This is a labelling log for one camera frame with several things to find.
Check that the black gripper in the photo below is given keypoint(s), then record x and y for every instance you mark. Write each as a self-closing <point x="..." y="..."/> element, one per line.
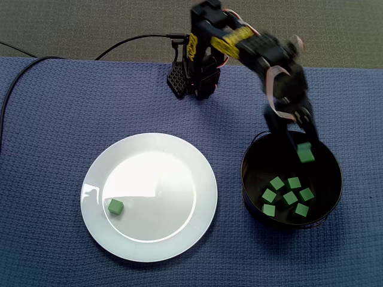
<point x="294" y="112"/>

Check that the green cube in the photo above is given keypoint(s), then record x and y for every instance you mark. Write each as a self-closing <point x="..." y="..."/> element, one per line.
<point x="294" y="182"/>
<point x="276" y="183"/>
<point x="289" y="198"/>
<point x="269" y="195"/>
<point x="301" y="209"/>
<point x="305" y="153"/>
<point x="115" y="206"/>
<point x="268" y="210"/>
<point x="306" y="194"/>

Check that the black robot arm with stickers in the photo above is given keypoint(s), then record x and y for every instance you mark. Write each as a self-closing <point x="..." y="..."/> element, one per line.
<point x="203" y="80"/>

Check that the white round plate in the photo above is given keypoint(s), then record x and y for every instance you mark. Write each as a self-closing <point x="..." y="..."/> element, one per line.
<point x="149" y="185"/>

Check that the black metal bucket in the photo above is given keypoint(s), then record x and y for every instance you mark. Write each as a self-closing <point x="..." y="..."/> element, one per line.
<point x="257" y="167"/>

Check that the blue woven table cloth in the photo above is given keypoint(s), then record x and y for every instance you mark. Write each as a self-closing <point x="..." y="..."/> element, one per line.
<point x="60" y="179"/>

